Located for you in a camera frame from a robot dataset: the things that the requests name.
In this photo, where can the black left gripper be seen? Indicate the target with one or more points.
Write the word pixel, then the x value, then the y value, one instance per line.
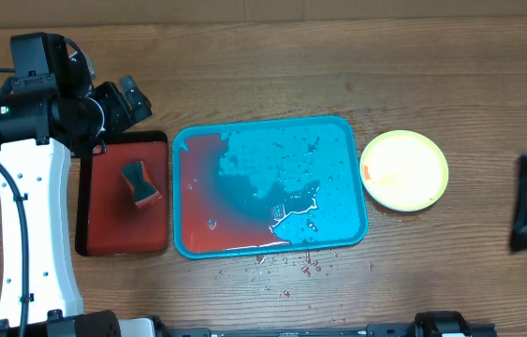
pixel 123 113

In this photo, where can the red sponge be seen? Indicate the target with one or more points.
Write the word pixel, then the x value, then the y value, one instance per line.
pixel 144 191

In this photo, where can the yellow-green plate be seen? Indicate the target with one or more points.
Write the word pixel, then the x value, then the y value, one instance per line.
pixel 404 171

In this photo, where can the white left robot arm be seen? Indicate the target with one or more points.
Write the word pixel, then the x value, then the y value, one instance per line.
pixel 42 127

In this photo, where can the black tray with red liquid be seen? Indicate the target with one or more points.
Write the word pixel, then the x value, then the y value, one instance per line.
pixel 108 221

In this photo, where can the teal plastic tray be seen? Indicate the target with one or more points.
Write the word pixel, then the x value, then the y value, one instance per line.
pixel 267 187

